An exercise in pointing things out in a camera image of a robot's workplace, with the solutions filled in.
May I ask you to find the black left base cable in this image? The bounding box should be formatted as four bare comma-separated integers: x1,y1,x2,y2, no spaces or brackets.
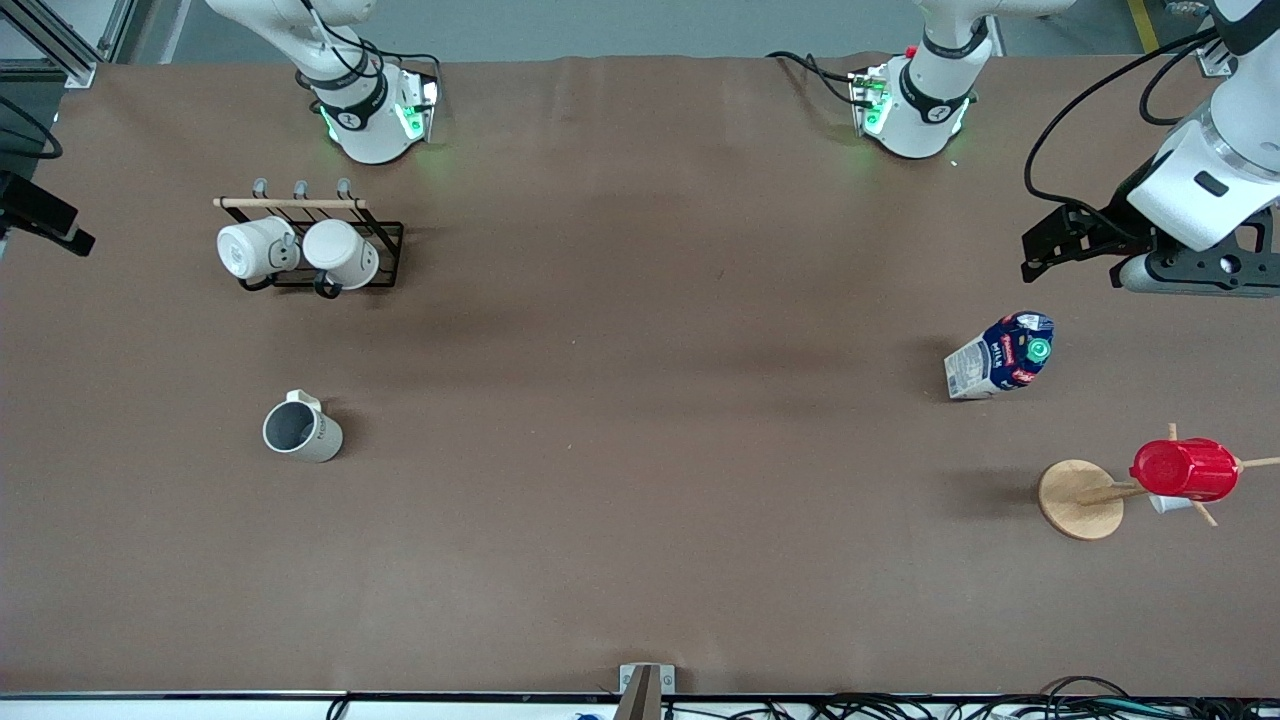
767,50,863,107

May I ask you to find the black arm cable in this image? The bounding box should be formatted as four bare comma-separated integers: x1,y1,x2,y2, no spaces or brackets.
1024,30,1223,216
0,95,64,161

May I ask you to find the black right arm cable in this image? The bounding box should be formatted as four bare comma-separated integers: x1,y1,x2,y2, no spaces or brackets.
0,95,64,161

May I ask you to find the brown camera mount post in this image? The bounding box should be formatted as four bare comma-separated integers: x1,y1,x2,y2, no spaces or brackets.
612,666,663,720

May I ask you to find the grey ceramic mug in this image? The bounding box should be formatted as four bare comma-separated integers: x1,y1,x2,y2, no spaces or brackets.
262,390,344,464

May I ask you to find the blue white milk carton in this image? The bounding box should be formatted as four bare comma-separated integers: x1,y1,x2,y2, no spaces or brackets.
943,311,1056,401

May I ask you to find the wooden mug tree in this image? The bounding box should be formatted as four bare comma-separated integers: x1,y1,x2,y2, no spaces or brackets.
1037,423,1280,542

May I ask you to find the white ceramic mug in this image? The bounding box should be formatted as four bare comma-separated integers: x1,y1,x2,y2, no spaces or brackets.
302,218,381,293
217,215,300,283

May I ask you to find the red plastic cup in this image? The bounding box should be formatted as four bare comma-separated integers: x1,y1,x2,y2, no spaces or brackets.
1130,438,1242,503

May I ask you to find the black floor cable bundle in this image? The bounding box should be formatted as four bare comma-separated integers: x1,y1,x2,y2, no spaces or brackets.
660,675,1280,720

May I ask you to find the black wire rack wooden bar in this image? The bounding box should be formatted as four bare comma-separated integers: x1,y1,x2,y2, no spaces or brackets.
213,178,405,293

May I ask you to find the black base cable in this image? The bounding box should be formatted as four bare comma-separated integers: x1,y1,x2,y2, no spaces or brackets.
375,45,443,83
767,50,863,107

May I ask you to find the black right base cable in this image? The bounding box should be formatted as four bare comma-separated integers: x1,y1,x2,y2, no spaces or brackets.
375,45,443,83

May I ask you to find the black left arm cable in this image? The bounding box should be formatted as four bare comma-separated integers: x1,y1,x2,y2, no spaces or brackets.
1024,30,1223,216

